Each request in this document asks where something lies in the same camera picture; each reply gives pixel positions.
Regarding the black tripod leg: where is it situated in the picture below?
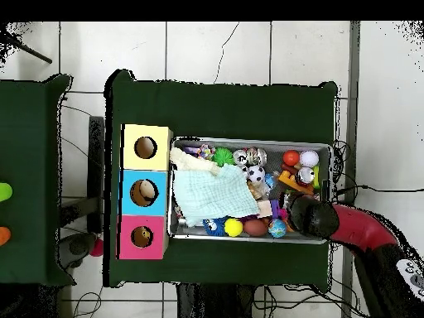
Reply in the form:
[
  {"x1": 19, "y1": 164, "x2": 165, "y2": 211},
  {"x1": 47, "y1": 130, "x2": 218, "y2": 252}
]
[{"x1": 0, "y1": 31, "x2": 53, "y2": 65}]

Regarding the lime green toy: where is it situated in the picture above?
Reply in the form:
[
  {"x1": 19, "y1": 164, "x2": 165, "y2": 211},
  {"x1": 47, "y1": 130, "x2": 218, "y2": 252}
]
[{"x1": 0, "y1": 182, "x2": 13, "y2": 203}]

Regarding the yellow smiley ball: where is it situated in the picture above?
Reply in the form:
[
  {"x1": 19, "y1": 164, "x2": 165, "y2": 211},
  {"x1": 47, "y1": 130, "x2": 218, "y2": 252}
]
[{"x1": 224, "y1": 217, "x2": 244, "y2": 239}]

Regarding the cream waffle cloth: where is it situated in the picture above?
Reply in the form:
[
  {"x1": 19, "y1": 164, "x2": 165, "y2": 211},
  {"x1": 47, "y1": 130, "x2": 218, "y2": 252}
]
[{"x1": 169, "y1": 147, "x2": 223, "y2": 176}]

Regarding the black power cable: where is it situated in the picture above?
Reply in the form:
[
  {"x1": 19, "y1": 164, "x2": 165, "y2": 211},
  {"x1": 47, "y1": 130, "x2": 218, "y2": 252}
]
[{"x1": 334, "y1": 184, "x2": 424, "y2": 205}]

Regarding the brown toy football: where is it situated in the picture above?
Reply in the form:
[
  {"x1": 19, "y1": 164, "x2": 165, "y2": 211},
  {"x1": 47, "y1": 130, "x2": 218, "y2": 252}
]
[{"x1": 243, "y1": 219, "x2": 268, "y2": 237}]

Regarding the white baseball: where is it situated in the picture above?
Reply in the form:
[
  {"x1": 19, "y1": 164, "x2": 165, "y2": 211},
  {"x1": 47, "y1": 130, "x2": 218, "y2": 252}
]
[{"x1": 299, "y1": 150, "x2": 320, "y2": 168}]

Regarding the orange plastic toy block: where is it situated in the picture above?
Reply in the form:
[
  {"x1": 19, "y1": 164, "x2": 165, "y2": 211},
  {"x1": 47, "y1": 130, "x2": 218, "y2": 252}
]
[{"x1": 277, "y1": 170, "x2": 315, "y2": 195}]

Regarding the green spiky ball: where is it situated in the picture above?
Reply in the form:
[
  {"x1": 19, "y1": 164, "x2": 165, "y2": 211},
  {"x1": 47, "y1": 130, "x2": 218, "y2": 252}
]
[{"x1": 212, "y1": 147, "x2": 235, "y2": 166}]

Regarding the clear mesh bin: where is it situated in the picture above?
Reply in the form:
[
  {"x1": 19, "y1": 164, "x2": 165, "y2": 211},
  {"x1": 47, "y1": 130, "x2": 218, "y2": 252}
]
[{"x1": 166, "y1": 136, "x2": 333, "y2": 245}]

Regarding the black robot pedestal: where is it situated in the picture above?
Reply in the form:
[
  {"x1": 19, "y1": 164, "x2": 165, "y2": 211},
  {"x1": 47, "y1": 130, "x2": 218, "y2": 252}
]
[{"x1": 176, "y1": 282, "x2": 256, "y2": 318}]

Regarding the small soccer ball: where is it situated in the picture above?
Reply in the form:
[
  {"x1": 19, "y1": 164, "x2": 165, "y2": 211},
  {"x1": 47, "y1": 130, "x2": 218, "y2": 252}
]
[{"x1": 247, "y1": 165, "x2": 266, "y2": 184}]

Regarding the yellow duck toy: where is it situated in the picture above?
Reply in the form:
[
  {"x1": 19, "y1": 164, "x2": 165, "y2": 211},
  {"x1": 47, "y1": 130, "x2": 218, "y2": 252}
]
[{"x1": 134, "y1": 227, "x2": 153, "y2": 247}]

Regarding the wooden box with three holes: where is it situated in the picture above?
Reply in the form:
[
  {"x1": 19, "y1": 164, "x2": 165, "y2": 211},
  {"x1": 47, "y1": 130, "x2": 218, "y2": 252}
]
[{"x1": 118, "y1": 123, "x2": 174, "y2": 261}]

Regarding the orange ball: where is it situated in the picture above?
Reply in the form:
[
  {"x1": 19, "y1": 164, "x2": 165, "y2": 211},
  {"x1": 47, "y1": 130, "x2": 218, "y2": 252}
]
[{"x1": 282, "y1": 149, "x2": 301, "y2": 167}]

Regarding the mint green cloth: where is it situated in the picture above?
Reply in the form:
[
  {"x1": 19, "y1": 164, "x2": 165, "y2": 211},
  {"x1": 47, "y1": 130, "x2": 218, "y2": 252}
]
[{"x1": 172, "y1": 163, "x2": 261, "y2": 228}]

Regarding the globe print ball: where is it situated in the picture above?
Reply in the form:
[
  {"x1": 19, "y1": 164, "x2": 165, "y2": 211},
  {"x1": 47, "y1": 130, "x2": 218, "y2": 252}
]
[{"x1": 267, "y1": 219, "x2": 288, "y2": 239}]

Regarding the dark green table cloth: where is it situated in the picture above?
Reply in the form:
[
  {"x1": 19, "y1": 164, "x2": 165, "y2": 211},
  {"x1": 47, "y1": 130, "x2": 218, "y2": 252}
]
[
  {"x1": 103, "y1": 69, "x2": 339, "y2": 292},
  {"x1": 0, "y1": 74, "x2": 75, "y2": 287}
]

